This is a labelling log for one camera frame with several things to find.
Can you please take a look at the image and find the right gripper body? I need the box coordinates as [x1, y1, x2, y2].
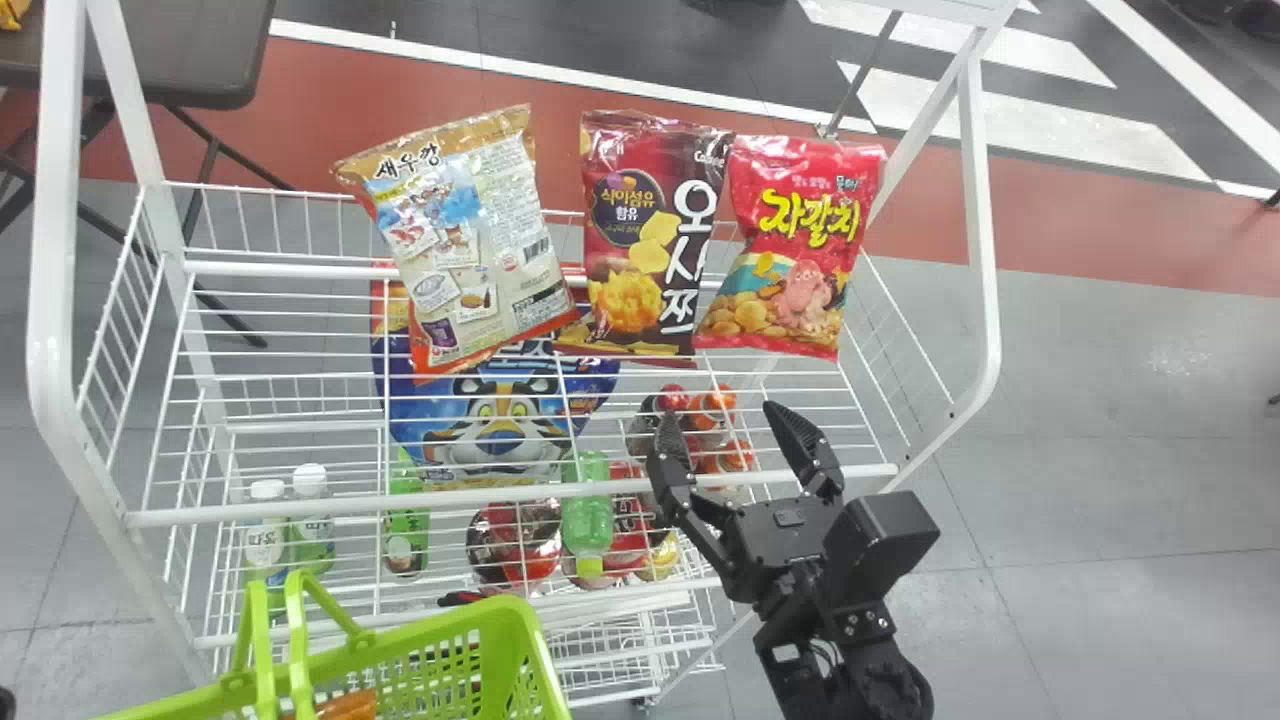
[710, 496, 853, 627]

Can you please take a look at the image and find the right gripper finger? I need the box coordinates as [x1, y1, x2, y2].
[645, 412, 733, 583]
[762, 400, 848, 504]

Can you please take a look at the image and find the green basket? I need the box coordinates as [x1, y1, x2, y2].
[95, 569, 572, 720]

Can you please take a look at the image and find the red can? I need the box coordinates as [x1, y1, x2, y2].
[605, 461, 652, 577]

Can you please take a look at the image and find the yellow can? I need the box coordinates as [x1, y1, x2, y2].
[636, 535, 682, 584]

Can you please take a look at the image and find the blue cereal bag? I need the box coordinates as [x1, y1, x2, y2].
[370, 265, 622, 491]

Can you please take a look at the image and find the red noodle cup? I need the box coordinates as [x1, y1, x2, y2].
[466, 499, 564, 592]

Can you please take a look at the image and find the dark red snack packet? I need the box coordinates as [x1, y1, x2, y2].
[553, 110, 736, 368]

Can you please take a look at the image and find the beige snack packet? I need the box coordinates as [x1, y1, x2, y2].
[333, 103, 581, 377]

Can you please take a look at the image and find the pale green bottle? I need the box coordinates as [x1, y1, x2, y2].
[289, 463, 337, 577]
[243, 479, 292, 593]

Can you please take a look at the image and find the dark side table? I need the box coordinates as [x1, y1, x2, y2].
[0, 0, 297, 349]

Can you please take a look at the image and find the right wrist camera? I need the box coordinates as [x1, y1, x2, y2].
[822, 490, 942, 614]

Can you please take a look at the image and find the white wire rack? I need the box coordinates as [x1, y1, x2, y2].
[25, 0, 1021, 711]

